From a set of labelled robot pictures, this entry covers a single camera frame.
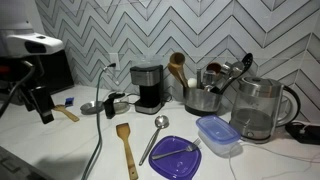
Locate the black slotted spoon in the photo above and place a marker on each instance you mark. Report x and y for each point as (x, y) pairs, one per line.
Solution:
(245, 63)

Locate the purple plastic plate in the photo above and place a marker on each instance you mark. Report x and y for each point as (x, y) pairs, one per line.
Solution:
(176, 163)

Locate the plastic container blue lid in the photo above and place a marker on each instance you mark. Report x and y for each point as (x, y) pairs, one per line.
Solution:
(218, 133)

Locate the black steel coffeemaker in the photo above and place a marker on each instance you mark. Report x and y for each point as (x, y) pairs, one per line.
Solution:
(148, 86)

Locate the white wall outlet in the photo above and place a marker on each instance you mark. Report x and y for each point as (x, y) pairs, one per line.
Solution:
(114, 60)

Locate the small blue object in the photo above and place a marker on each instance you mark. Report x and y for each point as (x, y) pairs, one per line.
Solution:
(69, 101)

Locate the glass electric kettle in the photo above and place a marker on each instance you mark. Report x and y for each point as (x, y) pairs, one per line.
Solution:
(255, 110)

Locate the black power adapter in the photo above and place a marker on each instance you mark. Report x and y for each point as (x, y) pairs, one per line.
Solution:
(305, 133)

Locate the white round utensil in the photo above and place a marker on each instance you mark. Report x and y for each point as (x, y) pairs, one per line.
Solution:
(192, 82)

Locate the steel ladle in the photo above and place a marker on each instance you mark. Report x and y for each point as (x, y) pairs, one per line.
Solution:
(156, 131)

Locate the flat wooden spoon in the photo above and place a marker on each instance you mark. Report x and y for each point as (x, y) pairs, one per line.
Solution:
(175, 73)

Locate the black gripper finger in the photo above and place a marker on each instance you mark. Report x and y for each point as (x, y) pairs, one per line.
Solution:
(47, 117)

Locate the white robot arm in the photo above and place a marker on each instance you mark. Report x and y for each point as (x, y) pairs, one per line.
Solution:
(23, 41)

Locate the steel serving spoon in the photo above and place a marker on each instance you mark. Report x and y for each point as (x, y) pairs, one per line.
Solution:
(235, 70)

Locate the short wooden spatula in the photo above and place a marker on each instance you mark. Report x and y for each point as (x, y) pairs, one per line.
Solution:
(66, 112)

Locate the round wooden spoon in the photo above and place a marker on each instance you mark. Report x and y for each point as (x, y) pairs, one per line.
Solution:
(177, 59)

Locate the long wooden spatula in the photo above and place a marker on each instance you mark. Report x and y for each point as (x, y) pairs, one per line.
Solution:
(126, 143)

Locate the steel utensil holder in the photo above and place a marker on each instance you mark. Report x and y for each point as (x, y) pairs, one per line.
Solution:
(201, 100)

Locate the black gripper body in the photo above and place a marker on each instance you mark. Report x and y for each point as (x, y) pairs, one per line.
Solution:
(40, 98)

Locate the black countertop appliance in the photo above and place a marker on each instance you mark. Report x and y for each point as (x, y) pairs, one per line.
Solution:
(60, 73)

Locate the steel fork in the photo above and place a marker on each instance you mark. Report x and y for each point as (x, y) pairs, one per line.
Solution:
(173, 152)

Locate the steel measuring cup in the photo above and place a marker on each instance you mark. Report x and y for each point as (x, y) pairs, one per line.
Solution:
(209, 79)

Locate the small steel pan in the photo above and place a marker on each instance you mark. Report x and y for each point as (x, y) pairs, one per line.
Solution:
(90, 107)

